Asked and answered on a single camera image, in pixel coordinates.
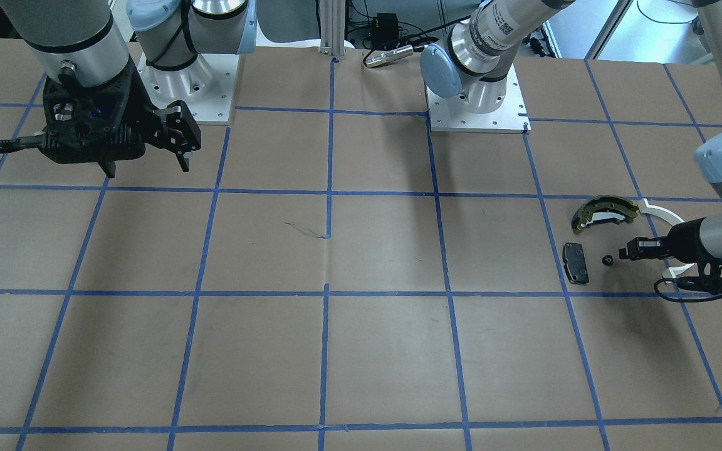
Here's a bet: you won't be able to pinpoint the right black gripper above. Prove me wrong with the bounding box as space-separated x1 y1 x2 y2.
0 60 202 172

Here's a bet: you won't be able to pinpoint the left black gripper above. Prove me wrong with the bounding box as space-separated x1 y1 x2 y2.
618 218 706 264

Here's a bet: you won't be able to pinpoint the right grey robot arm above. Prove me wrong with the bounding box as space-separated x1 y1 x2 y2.
0 1 258 178

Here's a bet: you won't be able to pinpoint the olive brake shoe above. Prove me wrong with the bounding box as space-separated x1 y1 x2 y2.
571 195 640 234

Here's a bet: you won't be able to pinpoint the black brake pad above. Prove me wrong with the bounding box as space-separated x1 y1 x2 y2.
562 242 590 285

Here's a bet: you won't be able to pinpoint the white curved plastic bracket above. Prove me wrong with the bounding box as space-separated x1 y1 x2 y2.
639 198 697 284

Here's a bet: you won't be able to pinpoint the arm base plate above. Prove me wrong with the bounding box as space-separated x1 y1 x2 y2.
425 65 532 134
137 54 241 125

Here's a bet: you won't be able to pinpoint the aluminium frame post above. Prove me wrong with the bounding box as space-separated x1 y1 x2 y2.
317 0 347 60

